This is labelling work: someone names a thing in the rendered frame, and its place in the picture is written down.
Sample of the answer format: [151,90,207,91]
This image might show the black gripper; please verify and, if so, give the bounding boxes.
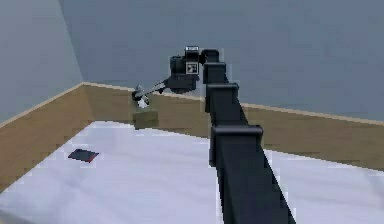
[131,55,201,105]

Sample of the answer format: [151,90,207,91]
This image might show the olive tissue box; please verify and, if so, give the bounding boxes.
[132,97,160,131]

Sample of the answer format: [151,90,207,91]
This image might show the white bed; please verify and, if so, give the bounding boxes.
[0,120,384,224]

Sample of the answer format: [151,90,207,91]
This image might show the dark flat book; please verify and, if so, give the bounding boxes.
[67,148,100,164]

